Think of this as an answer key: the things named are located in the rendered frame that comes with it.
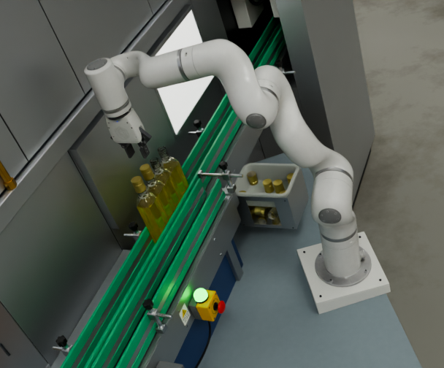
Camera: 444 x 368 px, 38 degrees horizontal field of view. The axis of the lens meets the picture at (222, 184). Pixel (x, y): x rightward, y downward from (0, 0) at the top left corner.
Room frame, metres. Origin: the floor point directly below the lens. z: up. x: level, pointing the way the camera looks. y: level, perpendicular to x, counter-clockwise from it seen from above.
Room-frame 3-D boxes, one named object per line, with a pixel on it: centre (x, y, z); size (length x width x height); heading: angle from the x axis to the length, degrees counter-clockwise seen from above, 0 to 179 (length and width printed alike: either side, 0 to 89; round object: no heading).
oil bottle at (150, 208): (1.64, 0.25, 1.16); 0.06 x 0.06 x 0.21; 55
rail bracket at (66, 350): (1.27, 0.59, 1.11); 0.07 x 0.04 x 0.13; 56
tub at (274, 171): (1.82, -0.15, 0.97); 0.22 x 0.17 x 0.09; 56
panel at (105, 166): (2.04, 0.13, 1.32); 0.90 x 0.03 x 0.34; 146
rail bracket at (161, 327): (1.26, 0.29, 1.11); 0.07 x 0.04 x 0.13; 56
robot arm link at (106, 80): (1.69, 0.21, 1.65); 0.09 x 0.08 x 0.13; 155
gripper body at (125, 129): (1.69, 0.21, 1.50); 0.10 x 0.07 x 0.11; 55
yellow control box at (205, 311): (1.39, 0.18, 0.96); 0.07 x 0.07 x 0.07; 56
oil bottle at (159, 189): (1.69, 0.21, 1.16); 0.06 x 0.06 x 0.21; 55
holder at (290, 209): (1.83, -0.13, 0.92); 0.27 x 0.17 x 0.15; 56
